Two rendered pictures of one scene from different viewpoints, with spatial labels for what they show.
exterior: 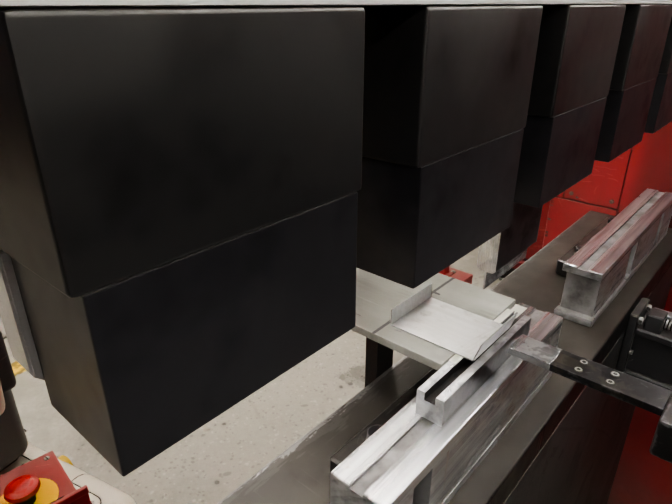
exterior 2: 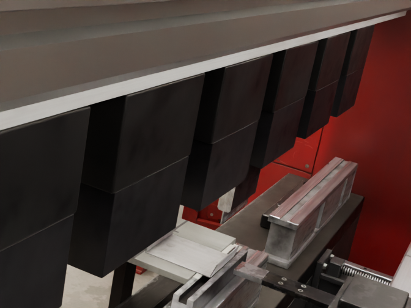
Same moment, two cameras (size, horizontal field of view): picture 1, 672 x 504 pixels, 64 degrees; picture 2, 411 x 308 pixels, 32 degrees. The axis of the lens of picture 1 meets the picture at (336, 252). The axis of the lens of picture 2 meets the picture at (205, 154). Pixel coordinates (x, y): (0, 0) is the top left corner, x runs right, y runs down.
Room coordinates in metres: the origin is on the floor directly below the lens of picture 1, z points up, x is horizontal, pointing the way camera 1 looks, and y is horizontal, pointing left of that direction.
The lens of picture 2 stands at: (-0.39, 0.21, 1.48)
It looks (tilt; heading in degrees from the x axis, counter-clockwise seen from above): 18 degrees down; 340
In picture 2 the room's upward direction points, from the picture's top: 11 degrees clockwise
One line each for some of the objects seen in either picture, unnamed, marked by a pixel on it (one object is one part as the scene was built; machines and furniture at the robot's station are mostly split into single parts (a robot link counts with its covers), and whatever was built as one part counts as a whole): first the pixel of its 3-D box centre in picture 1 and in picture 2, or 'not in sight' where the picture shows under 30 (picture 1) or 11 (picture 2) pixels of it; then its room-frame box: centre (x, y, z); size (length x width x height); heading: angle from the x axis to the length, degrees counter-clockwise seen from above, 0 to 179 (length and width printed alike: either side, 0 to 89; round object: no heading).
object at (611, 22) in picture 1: (538, 98); (263, 94); (0.54, -0.20, 1.26); 0.15 x 0.09 x 0.17; 139
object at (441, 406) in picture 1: (478, 360); (211, 279); (0.49, -0.16, 0.99); 0.20 x 0.03 x 0.03; 139
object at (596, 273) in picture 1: (623, 246); (314, 205); (0.93, -0.54, 0.92); 0.50 x 0.06 x 0.10; 139
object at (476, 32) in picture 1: (425, 132); (205, 119); (0.39, -0.06, 1.26); 0.15 x 0.09 x 0.17; 139
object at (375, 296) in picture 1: (389, 295); (137, 231); (0.61, -0.07, 1.00); 0.26 x 0.18 x 0.01; 49
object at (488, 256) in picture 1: (511, 231); (240, 184); (0.52, -0.18, 1.13); 0.10 x 0.02 x 0.10; 139
